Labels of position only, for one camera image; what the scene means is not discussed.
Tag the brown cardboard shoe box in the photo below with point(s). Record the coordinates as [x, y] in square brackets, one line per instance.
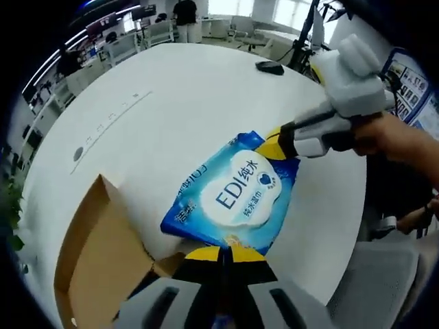
[96, 246]

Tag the person's right hand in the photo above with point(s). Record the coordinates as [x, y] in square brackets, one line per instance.
[384, 133]

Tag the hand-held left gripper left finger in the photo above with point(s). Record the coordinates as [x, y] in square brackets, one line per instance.
[164, 305]

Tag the white mesh chair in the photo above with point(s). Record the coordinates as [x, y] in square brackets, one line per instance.
[159, 34]
[240, 27]
[120, 49]

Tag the black tripod stand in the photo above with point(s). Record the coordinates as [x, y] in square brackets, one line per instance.
[303, 32]

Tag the potted green plant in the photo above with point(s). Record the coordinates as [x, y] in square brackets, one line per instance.
[12, 205]

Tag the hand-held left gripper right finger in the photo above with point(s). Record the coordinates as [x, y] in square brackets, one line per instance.
[274, 305]

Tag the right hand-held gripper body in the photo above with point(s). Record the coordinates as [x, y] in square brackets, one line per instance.
[356, 85]

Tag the blue framed wall poster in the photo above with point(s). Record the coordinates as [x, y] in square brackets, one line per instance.
[411, 89]

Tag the grey mesh office chair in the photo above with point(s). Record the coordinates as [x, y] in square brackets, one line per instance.
[377, 284]

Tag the blue wet wipes soft pack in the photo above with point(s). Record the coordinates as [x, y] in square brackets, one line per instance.
[233, 195]

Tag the black computer mouse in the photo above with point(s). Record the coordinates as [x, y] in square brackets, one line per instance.
[271, 66]

